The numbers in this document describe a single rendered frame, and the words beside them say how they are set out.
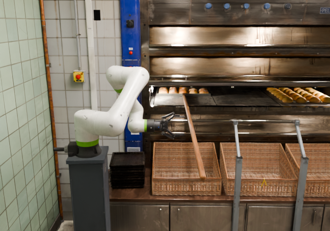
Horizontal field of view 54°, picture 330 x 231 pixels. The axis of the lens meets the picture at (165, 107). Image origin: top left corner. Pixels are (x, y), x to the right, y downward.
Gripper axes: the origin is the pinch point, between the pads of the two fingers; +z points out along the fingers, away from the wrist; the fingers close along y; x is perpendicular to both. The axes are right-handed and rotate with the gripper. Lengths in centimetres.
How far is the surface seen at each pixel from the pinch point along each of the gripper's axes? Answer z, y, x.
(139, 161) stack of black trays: -34, 41, -28
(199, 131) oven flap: 18, 24, -56
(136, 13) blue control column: -37, -79, -56
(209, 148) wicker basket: 28, 40, -53
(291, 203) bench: 85, 64, -1
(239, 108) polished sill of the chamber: 54, 3, -57
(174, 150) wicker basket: -5, 41, -53
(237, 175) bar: 41, 38, 3
